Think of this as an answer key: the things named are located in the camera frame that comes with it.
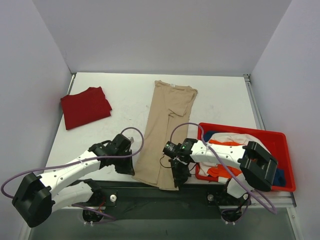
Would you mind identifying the aluminium table frame rail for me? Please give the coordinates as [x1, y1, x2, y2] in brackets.
[243, 74, 265, 130]

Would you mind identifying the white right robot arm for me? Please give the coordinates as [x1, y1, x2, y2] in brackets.
[163, 138, 278, 204]

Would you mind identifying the orange t shirt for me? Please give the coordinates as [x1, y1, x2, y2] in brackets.
[206, 139, 244, 179]

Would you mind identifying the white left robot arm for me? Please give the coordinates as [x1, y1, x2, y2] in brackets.
[12, 134, 135, 228]

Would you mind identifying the folded red t shirt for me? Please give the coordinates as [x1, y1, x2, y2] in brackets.
[60, 86, 112, 130]

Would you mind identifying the blue t shirt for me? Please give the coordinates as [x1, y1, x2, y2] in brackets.
[272, 168, 286, 187]

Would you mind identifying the red plastic bin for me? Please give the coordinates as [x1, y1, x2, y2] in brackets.
[199, 122, 296, 193]

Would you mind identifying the beige t shirt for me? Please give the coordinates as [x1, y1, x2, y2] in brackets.
[133, 80, 198, 191]

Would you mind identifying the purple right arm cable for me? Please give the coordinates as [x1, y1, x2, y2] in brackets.
[170, 122, 278, 225]

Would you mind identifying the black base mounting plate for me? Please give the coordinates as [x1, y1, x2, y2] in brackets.
[80, 179, 251, 220]

